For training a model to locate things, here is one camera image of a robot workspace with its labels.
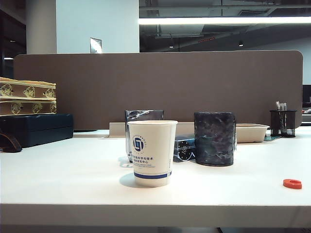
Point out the white paper cup blue logo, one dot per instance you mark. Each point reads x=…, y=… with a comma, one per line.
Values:
x=153, y=150

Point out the brown desk divider panel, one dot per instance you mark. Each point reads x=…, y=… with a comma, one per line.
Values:
x=170, y=85

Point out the brown box yellow bear pattern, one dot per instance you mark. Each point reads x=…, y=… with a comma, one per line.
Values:
x=24, y=91
x=24, y=108

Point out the red ceiling sign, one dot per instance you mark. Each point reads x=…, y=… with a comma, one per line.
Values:
x=206, y=39

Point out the beige oval tray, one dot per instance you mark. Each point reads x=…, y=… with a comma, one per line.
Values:
x=250, y=133

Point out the dark blue hard case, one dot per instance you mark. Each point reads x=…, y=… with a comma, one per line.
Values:
x=36, y=131

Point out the dark marbled mug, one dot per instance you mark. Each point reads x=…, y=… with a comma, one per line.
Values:
x=213, y=138

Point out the black monitor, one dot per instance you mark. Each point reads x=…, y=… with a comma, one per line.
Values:
x=307, y=93

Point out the teal letter board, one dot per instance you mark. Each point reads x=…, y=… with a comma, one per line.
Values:
x=268, y=138

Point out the black mesh pen holder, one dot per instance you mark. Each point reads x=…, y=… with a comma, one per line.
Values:
x=289, y=123

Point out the small wall sign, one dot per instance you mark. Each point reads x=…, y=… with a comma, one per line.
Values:
x=95, y=45

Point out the long ceiling light strip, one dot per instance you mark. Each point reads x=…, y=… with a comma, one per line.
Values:
x=218, y=20

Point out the red plastic letter c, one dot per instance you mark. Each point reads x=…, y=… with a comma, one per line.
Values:
x=288, y=185

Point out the small dark blue box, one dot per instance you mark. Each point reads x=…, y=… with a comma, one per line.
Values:
x=183, y=150

